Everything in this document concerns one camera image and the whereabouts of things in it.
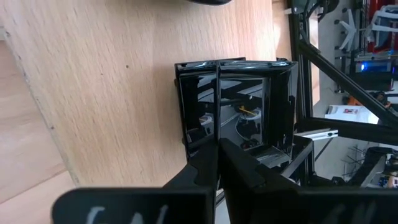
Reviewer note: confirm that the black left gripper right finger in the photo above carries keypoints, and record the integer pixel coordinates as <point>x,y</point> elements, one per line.
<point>255,193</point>

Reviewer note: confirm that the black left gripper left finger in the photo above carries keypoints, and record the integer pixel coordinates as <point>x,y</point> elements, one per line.
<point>140,205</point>

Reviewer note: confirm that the black leaf-shaped plate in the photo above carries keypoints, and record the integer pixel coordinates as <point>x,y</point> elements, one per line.
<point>211,2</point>

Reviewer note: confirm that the silver aluminium bar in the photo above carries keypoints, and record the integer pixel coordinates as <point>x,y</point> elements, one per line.
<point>317,134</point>

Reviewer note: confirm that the white office chair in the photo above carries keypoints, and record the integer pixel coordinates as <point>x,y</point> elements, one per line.
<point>348,28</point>

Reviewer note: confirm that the black aluminium table frame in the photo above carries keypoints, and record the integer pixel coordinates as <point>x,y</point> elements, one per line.
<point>342,79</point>

